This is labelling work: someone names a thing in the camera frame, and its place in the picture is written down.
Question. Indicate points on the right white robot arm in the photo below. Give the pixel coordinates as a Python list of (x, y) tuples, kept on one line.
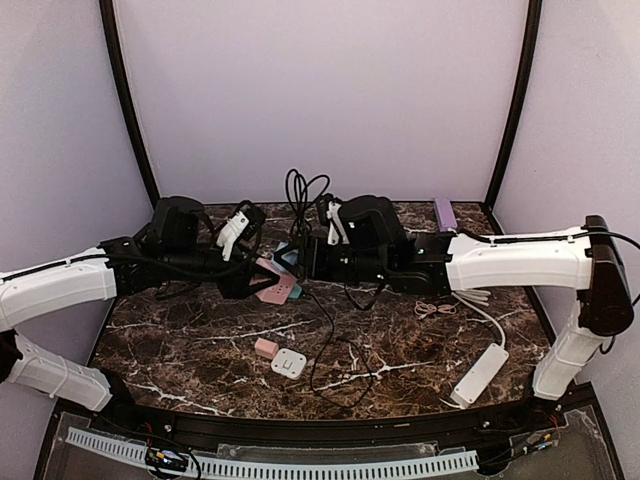
[(583, 258)]

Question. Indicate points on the teal plug with black cable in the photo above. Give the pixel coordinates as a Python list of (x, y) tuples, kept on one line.
[(339, 379)]

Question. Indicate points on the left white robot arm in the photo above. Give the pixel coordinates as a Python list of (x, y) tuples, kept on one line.
[(113, 269)]

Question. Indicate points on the left black frame post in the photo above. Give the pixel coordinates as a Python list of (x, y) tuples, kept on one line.
[(124, 94)]

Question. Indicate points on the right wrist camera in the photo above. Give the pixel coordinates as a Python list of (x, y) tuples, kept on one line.
[(364, 222)]

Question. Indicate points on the right black frame post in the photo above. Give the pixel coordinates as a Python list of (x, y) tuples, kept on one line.
[(521, 83)]

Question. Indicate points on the pink plug adapter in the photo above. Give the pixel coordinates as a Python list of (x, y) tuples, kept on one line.
[(266, 349)]

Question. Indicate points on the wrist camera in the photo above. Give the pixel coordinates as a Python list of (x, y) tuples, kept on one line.
[(364, 222), (180, 224)]

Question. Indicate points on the pink cube socket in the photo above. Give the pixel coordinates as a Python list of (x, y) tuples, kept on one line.
[(278, 293)]

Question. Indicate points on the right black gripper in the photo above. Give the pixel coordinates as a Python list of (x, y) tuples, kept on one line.
[(306, 260)]

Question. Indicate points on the black frame post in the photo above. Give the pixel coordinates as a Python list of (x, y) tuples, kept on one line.
[(521, 83), (124, 94)]

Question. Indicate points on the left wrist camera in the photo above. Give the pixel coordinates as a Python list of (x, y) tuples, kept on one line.
[(180, 224)]

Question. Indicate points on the white cable duct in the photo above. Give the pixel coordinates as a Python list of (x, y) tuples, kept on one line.
[(419, 461)]

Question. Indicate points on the purple power strip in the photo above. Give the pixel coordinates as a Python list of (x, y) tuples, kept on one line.
[(445, 215)]

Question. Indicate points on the white plug adapter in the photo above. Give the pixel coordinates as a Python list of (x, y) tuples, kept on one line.
[(288, 363)]

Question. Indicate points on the white power strip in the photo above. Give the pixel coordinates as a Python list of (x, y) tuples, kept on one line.
[(479, 376)]

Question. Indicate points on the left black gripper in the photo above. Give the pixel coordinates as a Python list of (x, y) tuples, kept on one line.
[(226, 279)]

